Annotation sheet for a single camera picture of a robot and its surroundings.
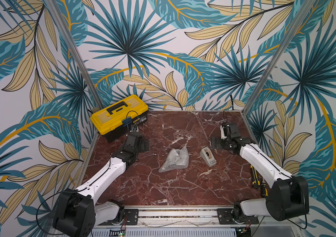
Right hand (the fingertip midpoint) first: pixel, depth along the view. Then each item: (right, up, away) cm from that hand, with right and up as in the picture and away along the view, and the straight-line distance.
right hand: (220, 142), depth 87 cm
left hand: (-48, 0, -3) cm, 49 cm away
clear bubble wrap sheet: (-26, -9, -4) cm, 28 cm away
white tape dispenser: (-6, -9, +3) cm, 12 cm away
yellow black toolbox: (-62, +14, +6) cm, 64 cm away
